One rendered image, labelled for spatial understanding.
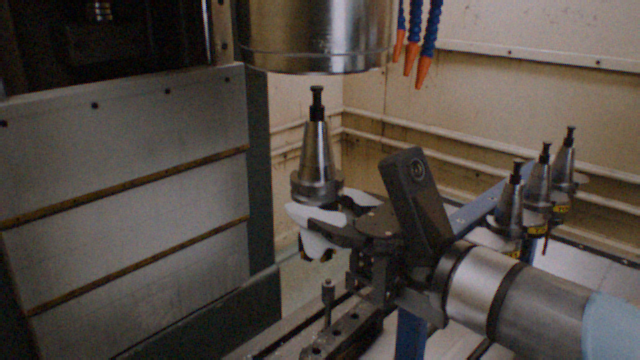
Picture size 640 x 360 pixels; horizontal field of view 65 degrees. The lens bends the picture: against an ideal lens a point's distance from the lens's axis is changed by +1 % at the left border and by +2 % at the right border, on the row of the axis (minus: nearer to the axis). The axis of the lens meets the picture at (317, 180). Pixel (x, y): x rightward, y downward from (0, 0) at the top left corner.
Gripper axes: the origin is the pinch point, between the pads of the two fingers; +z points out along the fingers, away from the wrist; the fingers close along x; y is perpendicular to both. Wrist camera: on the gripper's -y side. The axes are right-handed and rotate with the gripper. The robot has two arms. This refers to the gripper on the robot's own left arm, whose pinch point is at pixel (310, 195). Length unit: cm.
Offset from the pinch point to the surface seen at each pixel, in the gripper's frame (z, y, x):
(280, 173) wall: 81, 43, 69
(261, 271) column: 45, 47, 29
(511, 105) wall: 18, 13, 101
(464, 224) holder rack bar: -7.2, 11.9, 26.7
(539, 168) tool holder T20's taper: -11.4, 6.1, 42.5
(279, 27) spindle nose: -3.6, -20.1, -7.5
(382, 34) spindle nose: -9.0, -19.3, 0.2
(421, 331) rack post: -7.9, 25.6, 15.8
